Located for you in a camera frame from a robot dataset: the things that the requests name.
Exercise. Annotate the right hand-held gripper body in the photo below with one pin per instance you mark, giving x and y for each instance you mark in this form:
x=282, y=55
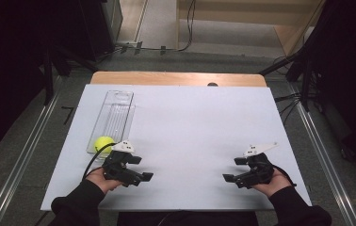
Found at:
x=259, y=171

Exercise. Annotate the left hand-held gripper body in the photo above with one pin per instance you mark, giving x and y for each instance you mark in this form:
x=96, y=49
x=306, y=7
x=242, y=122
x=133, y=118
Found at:
x=116, y=168

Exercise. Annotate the yellow tennis ball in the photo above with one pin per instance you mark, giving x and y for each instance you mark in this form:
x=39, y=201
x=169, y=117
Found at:
x=103, y=143

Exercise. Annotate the clear plastic container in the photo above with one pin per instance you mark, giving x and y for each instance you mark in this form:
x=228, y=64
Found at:
x=116, y=113

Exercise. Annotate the person's left hand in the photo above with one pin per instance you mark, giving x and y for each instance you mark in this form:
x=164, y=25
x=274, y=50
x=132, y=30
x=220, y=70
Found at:
x=99, y=180

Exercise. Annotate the person's right hand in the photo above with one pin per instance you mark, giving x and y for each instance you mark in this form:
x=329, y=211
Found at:
x=276, y=185

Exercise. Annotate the wooden table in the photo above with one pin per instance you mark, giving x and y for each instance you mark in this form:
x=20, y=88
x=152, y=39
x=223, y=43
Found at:
x=166, y=78

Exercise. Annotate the black metal stand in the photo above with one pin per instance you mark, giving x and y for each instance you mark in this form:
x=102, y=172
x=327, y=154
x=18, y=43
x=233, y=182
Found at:
x=48, y=81
x=306, y=84

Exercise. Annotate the black curtain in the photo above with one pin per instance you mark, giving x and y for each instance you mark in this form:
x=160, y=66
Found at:
x=6, y=78
x=348, y=62

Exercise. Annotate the light wooden shelf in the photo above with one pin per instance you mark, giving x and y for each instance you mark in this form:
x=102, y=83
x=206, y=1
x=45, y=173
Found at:
x=245, y=8

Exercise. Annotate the metal floor rail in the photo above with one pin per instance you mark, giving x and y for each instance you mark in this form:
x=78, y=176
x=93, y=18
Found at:
x=25, y=150
x=323, y=157

